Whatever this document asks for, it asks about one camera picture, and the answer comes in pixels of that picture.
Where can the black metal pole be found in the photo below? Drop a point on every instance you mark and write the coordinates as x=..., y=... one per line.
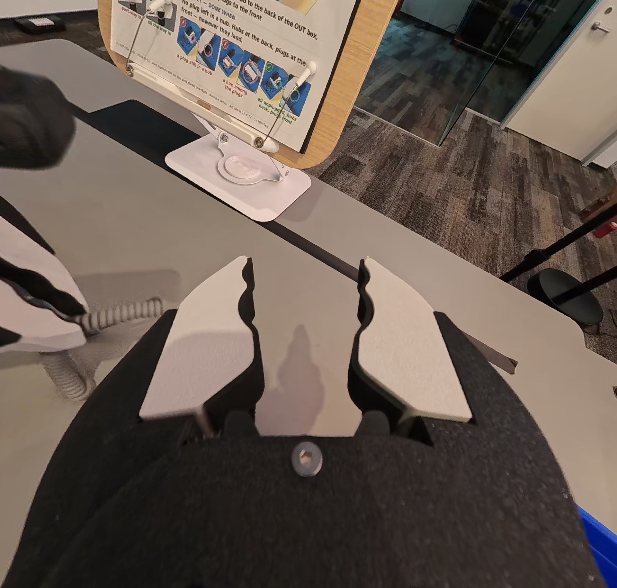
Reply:
x=554, y=248

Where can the black stanchion base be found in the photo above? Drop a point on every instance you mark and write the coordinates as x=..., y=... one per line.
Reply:
x=569, y=298

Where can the white door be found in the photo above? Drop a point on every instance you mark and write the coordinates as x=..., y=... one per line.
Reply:
x=564, y=77

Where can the printed instruction sheet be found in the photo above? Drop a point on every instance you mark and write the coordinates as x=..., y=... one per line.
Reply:
x=250, y=33

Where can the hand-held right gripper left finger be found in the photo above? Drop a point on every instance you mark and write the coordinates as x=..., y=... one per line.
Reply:
x=207, y=347

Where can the small red object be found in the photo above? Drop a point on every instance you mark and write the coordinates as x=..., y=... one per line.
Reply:
x=605, y=229

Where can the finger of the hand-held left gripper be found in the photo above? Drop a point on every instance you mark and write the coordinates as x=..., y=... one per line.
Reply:
x=43, y=330
x=33, y=260

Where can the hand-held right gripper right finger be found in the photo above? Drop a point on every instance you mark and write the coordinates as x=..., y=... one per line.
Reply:
x=409, y=351

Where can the blue plastic bin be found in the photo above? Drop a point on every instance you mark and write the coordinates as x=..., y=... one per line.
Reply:
x=602, y=544

